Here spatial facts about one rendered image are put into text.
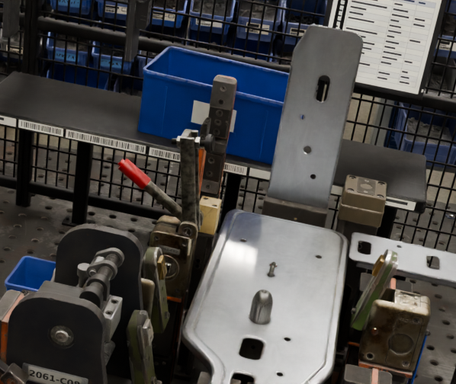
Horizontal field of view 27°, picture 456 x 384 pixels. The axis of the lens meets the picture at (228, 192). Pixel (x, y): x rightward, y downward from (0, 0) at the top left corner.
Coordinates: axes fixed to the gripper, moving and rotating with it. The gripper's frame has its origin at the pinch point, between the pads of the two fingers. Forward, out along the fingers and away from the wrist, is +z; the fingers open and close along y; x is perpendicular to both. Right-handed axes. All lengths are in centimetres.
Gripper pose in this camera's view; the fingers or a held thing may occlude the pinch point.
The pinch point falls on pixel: (70, 36)
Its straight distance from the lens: 106.4
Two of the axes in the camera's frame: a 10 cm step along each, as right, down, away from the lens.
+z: -1.4, 8.8, 4.6
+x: 1.7, -4.3, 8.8
